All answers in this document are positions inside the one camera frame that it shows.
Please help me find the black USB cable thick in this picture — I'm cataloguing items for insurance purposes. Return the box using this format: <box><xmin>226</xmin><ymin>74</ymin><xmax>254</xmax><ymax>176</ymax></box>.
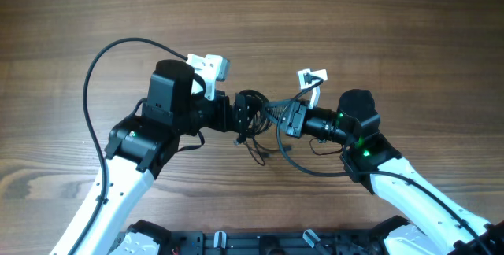
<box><xmin>232</xmin><ymin>90</ymin><xmax>272</xmax><ymax>145</ymax></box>

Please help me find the black USB cable thin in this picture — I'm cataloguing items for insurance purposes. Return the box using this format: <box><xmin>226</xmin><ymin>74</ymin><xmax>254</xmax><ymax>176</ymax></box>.
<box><xmin>244</xmin><ymin>137</ymin><xmax>276</xmax><ymax>166</ymax></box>

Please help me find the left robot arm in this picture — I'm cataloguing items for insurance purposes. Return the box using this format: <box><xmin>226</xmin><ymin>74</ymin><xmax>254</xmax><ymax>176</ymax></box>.
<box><xmin>52</xmin><ymin>54</ymin><xmax>249</xmax><ymax>254</ymax></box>

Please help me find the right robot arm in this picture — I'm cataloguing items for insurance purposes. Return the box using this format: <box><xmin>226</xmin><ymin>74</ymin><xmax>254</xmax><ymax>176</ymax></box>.
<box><xmin>262</xmin><ymin>89</ymin><xmax>503</xmax><ymax>254</ymax></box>

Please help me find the right camera cable black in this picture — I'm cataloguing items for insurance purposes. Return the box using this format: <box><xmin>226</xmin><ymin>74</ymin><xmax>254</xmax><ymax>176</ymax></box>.
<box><xmin>275</xmin><ymin>77</ymin><xmax>493</xmax><ymax>255</ymax></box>

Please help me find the camera cable black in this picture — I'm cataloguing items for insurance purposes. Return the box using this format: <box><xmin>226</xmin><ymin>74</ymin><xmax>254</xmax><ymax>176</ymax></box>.
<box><xmin>66</xmin><ymin>37</ymin><xmax>190</xmax><ymax>255</ymax></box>
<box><xmin>275</xmin><ymin>77</ymin><xmax>493</xmax><ymax>255</ymax></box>

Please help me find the left camera cable black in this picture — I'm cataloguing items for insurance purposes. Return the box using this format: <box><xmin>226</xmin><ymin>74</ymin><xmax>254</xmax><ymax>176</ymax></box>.
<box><xmin>66</xmin><ymin>37</ymin><xmax>190</xmax><ymax>255</ymax></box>

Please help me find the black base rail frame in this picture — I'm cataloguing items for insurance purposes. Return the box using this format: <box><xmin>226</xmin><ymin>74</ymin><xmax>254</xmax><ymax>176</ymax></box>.
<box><xmin>109</xmin><ymin>216</ymin><xmax>408</xmax><ymax>255</ymax></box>

